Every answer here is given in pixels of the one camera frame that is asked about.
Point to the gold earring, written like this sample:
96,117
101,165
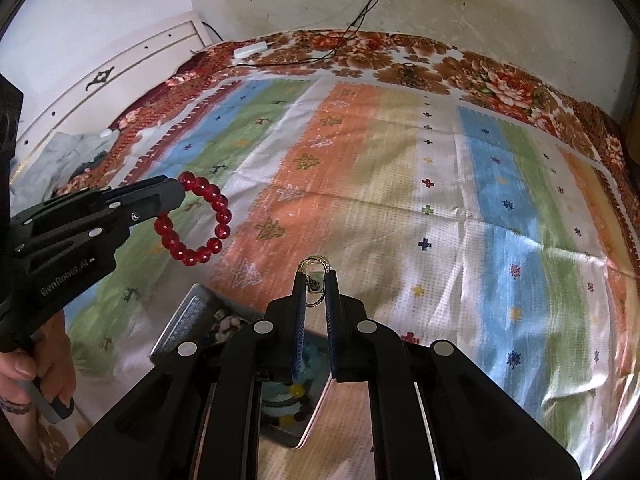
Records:
314,285

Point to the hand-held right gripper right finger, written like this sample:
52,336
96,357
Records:
332,330

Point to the white headboard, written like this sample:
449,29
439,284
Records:
125,60

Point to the person's left hand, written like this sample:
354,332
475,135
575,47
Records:
57,360

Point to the metal tin box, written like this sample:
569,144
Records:
185,320

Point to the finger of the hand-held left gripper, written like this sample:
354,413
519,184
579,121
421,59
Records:
150,200
60,207

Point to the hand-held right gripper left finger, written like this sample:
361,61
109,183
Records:
299,330

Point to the white power adapter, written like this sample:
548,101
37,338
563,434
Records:
250,49

